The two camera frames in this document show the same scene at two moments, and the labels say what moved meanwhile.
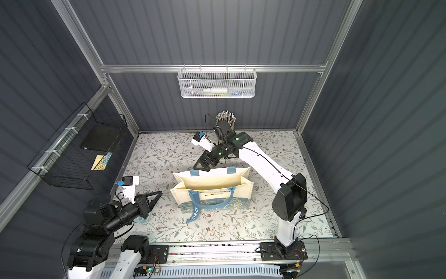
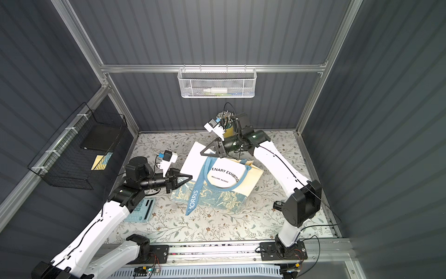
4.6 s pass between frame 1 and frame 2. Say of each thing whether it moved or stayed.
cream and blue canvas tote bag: moved
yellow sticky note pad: stayed
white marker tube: stayed
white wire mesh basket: stayed
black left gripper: moved
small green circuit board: stayed
